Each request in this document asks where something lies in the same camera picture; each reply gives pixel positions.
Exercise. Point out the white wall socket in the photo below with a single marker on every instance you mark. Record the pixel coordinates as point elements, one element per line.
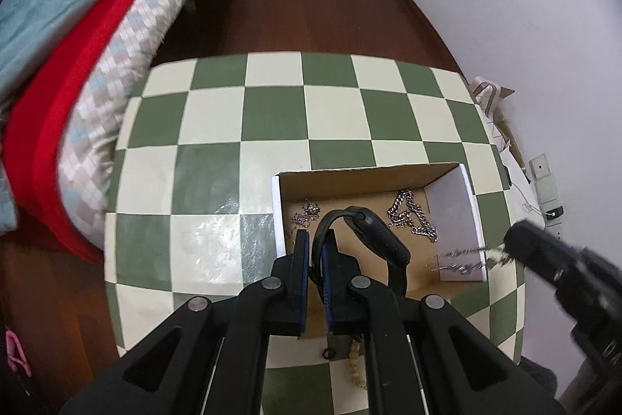
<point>544,186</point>

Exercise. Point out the brown paper bag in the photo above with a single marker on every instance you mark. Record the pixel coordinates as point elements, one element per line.
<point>493,104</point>

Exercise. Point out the dark grey fuzzy object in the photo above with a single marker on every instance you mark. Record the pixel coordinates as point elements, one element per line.
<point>538,377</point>

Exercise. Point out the black wristband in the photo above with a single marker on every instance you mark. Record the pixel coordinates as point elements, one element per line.
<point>384,245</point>

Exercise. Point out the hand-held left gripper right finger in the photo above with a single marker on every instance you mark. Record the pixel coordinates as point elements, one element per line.
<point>327,286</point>

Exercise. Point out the red blanket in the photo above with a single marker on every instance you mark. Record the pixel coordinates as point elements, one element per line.
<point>53,118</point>

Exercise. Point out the cardboard box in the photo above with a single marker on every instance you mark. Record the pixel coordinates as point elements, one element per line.
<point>388,181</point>

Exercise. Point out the white checked quilt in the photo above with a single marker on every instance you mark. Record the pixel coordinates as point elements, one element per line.
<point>126,55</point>

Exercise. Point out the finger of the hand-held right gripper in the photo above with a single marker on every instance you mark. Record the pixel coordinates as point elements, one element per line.
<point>534,247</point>

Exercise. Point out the pink object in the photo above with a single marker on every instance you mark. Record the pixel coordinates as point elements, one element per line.
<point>17,354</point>

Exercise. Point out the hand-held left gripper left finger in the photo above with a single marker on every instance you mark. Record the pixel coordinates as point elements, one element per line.
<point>302,283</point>

